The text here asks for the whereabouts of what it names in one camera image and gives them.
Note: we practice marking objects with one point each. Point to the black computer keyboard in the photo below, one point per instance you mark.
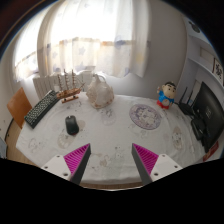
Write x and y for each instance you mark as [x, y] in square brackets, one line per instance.
[34, 116]

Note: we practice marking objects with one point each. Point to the wooden chair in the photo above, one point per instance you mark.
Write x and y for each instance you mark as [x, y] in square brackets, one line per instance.
[19, 106]

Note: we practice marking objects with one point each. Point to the white sheer curtain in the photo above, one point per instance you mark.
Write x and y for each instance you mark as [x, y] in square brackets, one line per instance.
[110, 36]

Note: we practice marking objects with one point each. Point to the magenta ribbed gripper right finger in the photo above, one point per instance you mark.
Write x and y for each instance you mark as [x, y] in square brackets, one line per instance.
[152, 167]

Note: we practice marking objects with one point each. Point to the white wall shelf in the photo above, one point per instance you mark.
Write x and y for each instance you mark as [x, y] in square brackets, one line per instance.
[198, 65]

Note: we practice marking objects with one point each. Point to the wooden model sailing ship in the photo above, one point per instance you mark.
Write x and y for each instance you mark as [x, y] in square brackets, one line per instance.
[69, 87]

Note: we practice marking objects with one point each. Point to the black computer monitor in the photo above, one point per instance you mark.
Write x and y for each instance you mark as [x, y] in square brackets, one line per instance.
[208, 121]

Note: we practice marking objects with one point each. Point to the cartoon boy figurine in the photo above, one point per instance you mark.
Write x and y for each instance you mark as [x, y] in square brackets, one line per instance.
[166, 95]

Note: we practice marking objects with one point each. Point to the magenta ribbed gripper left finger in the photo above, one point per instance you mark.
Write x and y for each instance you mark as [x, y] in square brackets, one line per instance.
[70, 167]

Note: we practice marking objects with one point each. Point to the black computer mouse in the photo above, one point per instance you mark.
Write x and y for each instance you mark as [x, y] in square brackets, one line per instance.
[71, 125]

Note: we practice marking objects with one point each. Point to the white patterned tablecloth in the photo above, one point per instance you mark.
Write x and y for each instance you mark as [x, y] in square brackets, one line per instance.
[110, 133]

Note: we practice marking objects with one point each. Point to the black wifi router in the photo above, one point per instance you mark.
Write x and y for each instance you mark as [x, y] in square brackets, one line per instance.
[186, 108]

